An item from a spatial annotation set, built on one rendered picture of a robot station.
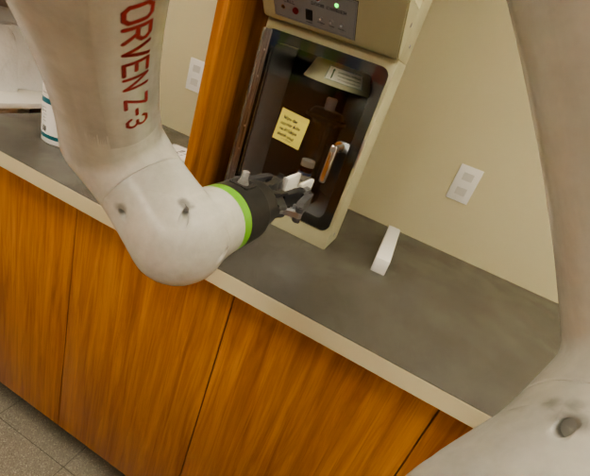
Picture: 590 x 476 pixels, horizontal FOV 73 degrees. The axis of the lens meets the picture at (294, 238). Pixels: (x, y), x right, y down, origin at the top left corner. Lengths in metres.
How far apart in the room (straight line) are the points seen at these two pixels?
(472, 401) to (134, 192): 0.63
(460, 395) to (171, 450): 0.79
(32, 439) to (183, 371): 0.76
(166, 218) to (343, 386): 0.56
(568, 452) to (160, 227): 0.35
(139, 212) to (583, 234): 0.36
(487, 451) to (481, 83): 1.21
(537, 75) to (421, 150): 1.15
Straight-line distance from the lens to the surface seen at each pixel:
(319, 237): 1.02
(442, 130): 1.35
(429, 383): 0.77
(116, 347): 1.17
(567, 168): 0.22
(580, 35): 0.20
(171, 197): 0.42
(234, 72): 1.07
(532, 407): 0.24
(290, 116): 0.99
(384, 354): 0.77
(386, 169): 1.38
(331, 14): 0.92
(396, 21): 0.87
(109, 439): 1.43
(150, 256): 0.42
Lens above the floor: 1.37
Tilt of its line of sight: 24 degrees down
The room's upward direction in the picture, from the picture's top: 20 degrees clockwise
